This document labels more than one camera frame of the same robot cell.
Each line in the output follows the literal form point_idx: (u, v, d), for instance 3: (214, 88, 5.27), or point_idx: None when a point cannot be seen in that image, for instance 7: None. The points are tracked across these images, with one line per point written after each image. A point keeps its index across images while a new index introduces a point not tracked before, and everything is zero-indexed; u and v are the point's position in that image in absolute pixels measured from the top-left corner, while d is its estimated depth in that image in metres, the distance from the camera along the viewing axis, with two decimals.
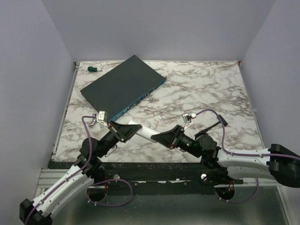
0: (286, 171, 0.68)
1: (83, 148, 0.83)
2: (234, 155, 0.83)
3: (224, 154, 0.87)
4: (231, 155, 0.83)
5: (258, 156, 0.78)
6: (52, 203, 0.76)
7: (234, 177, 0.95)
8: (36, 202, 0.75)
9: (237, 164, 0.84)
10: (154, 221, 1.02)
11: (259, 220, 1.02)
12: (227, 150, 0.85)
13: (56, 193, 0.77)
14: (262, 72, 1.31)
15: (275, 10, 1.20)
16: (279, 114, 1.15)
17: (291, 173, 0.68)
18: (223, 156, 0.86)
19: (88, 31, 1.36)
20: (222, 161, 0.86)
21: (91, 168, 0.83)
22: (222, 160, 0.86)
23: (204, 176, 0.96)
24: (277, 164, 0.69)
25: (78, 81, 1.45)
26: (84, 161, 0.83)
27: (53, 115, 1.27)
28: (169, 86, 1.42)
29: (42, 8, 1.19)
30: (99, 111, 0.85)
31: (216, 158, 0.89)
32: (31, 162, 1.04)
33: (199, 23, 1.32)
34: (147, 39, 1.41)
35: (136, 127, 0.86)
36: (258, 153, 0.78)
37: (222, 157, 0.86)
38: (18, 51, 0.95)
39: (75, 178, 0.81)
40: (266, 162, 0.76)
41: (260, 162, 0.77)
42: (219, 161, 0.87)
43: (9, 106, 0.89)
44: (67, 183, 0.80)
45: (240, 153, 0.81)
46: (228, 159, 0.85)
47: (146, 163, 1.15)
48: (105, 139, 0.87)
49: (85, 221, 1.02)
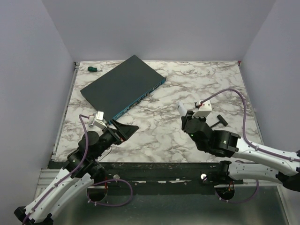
0: None
1: (80, 142, 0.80)
2: (258, 151, 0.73)
3: (245, 146, 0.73)
4: (256, 149, 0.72)
5: (287, 159, 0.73)
6: (43, 211, 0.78)
7: (236, 177, 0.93)
8: (28, 210, 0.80)
9: (257, 160, 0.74)
10: (154, 221, 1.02)
11: (258, 220, 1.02)
12: (251, 143, 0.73)
13: (45, 202, 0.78)
14: (262, 72, 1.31)
15: (275, 10, 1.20)
16: (279, 114, 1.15)
17: None
18: (244, 148, 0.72)
19: (88, 31, 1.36)
20: (241, 153, 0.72)
21: (82, 169, 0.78)
22: (243, 152, 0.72)
23: (204, 175, 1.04)
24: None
25: (78, 81, 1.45)
26: (74, 162, 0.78)
27: (53, 115, 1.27)
28: (169, 86, 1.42)
29: (42, 8, 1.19)
30: (97, 111, 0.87)
31: (227, 144, 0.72)
32: (31, 163, 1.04)
33: (199, 23, 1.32)
34: (147, 39, 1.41)
35: (134, 127, 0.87)
36: (288, 156, 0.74)
37: (243, 149, 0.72)
38: (18, 51, 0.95)
39: (64, 183, 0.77)
40: (294, 168, 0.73)
41: (288, 166, 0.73)
42: (237, 153, 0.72)
43: (9, 107, 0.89)
44: (56, 189, 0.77)
45: (267, 150, 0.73)
46: (251, 153, 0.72)
47: (146, 163, 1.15)
48: (103, 138, 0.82)
49: (85, 221, 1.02)
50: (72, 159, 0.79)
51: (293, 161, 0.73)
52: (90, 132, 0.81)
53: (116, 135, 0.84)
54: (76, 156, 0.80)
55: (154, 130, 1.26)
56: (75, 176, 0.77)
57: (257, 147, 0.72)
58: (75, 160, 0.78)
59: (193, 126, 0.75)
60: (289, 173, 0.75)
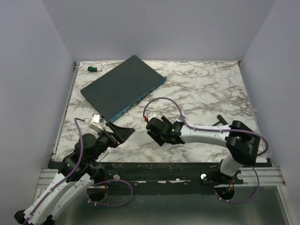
0: (241, 146, 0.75)
1: (77, 145, 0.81)
2: (196, 131, 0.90)
3: (187, 129, 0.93)
4: (194, 130, 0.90)
5: (218, 131, 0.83)
6: (41, 214, 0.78)
7: (225, 171, 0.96)
8: (27, 215, 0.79)
9: (198, 138, 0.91)
10: (153, 221, 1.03)
11: (258, 220, 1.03)
12: (191, 126, 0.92)
13: (43, 206, 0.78)
14: (262, 71, 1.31)
15: (275, 10, 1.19)
16: (279, 113, 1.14)
17: (246, 150, 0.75)
18: (185, 131, 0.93)
19: (88, 31, 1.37)
20: (184, 136, 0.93)
21: (78, 172, 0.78)
22: (185, 134, 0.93)
23: (204, 176, 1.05)
24: (236, 139, 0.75)
25: (78, 81, 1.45)
26: (69, 166, 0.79)
27: (53, 115, 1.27)
28: (169, 86, 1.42)
29: (42, 8, 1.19)
30: (92, 115, 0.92)
31: (179, 132, 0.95)
32: (31, 163, 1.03)
33: (199, 23, 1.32)
34: (147, 39, 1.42)
35: (130, 130, 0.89)
36: (219, 128, 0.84)
37: (185, 131, 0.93)
38: (18, 50, 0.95)
39: (60, 187, 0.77)
40: (223, 138, 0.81)
41: (220, 137, 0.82)
42: (182, 135, 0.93)
43: (9, 107, 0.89)
44: (53, 194, 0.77)
45: (202, 129, 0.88)
46: (191, 133, 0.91)
47: (146, 163, 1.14)
48: (100, 140, 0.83)
49: (85, 221, 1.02)
50: (68, 163, 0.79)
51: (223, 131, 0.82)
52: (86, 135, 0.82)
53: (113, 138, 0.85)
54: (72, 159, 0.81)
55: None
56: (71, 180, 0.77)
57: (194, 128, 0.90)
58: (71, 163, 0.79)
59: (149, 123, 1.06)
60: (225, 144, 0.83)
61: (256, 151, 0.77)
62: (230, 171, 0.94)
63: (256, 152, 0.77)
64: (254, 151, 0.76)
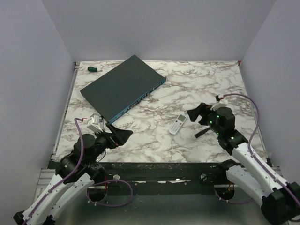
0: (279, 206, 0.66)
1: (76, 145, 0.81)
2: (253, 158, 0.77)
3: (245, 150, 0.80)
4: (251, 156, 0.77)
5: (272, 177, 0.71)
6: (40, 216, 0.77)
7: (229, 176, 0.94)
8: (26, 217, 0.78)
9: (247, 165, 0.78)
10: (153, 221, 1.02)
11: (258, 220, 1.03)
12: (251, 150, 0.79)
13: (41, 207, 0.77)
14: (262, 71, 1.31)
15: (275, 10, 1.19)
16: (279, 113, 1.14)
17: (281, 211, 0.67)
18: (243, 150, 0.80)
19: (88, 31, 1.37)
20: (236, 151, 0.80)
21: (76, 173, 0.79)
22: (239, 151, 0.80)
23: (203, 176, 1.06)
24: (280, 197, 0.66)
25: (78, 81, 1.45)
26: (67, 167, 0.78)
27: (53, 115, 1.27)
28: (169, 86, 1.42)
29: (42, 8, 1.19)
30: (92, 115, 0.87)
31: (236, 145, 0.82)
32: (31, 162, 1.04)
33: (198, 24, 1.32)
34: (147, 39, 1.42)
35: (128, 132, 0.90)
36: (275, 176, 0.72)
37: (241, 148, 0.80)
38: (18, 51, 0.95)
39: (58, 189, 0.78)
40: (270, 187, 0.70)
41: (268, 183, 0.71)
42: (235, 148, 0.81)
43: (9, 107, 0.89)
44: (51, 194, 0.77)
45: (260, 161, 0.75)
46: (245, 156, 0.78)
47: (146, 163, 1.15)
48: (98, 141, 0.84)
49: (85, 221, 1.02)
50: (65, 164, 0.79)
51: (276, 182, 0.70)
52: (86, 136, 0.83)
53: (112, 140, 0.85)
54: (71, 160, 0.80)
55: (154, 130, 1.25)
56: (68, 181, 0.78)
57: (254, 154, 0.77)
58: (68, 164, 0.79)
59: (224, 112, 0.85)
60: (265, 190, 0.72)
61: (288, 216, 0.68)
62: (232, 178, 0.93)
63: (287, 217, 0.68)
64: (286, 216, 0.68)
